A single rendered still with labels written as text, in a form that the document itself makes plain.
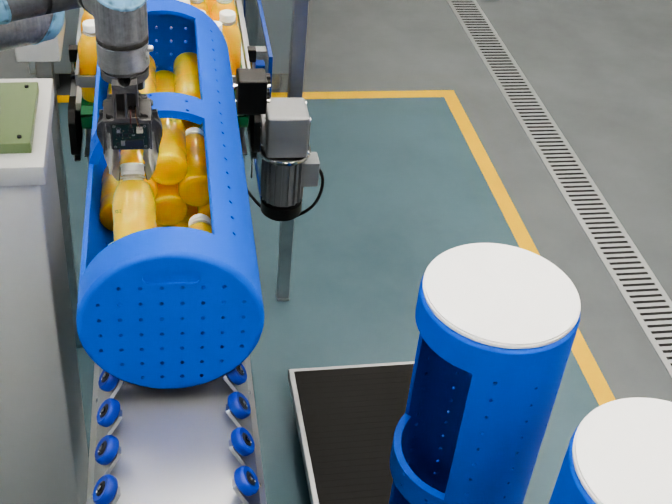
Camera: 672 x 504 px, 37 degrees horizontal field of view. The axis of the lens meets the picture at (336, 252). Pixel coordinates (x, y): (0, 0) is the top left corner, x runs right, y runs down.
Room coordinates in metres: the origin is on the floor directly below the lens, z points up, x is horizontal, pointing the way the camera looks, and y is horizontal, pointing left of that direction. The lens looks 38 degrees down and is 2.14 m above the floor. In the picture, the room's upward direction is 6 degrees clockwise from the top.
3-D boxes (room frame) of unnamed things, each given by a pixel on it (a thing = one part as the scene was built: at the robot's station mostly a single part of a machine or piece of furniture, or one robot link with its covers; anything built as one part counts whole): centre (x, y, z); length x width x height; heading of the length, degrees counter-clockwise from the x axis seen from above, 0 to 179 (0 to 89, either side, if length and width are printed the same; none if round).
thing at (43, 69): (2.15, 0.76, 0.50); 0.04 x 0.04 x 1.00; 12
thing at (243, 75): (2.09, 0.25, 0.95); 0.10 x 0.07 x 0.10; 102
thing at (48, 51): (2.15, 0.76, 1.05); 0.20 x 0.10 x 0.10; 12
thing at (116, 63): (1.30, 0.34, 1.45); 0.08 x 0.08 x 0.05
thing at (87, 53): (2.09, 0.62, 0.99); 0.07 x 0.07 x 0.19
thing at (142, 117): (1.29, 0.34, 1.36); 0.09 x 0.08 x 0.12; 12
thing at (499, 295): (1.34, -0.30, 1.03); 0.28 x 0.28 x 0.01
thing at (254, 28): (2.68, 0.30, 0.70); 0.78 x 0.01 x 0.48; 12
